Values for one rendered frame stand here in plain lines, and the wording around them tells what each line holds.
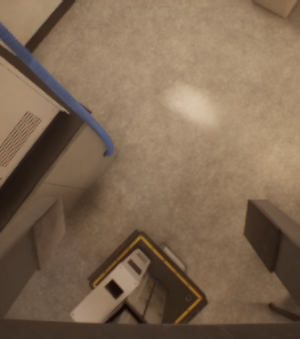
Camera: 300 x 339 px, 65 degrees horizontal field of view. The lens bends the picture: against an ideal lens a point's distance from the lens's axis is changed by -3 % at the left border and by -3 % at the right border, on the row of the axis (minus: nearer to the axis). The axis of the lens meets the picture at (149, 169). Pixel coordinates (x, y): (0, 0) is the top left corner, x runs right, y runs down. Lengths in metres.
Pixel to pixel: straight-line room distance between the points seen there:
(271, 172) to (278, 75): 0.71
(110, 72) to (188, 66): 0.60
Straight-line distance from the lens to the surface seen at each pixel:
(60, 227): 0.17
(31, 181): 1.13
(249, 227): 0.17
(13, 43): 0.82
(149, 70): 1.96
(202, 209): 1.68
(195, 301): 1.48
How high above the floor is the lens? 1.67
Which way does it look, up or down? 79 degrees down
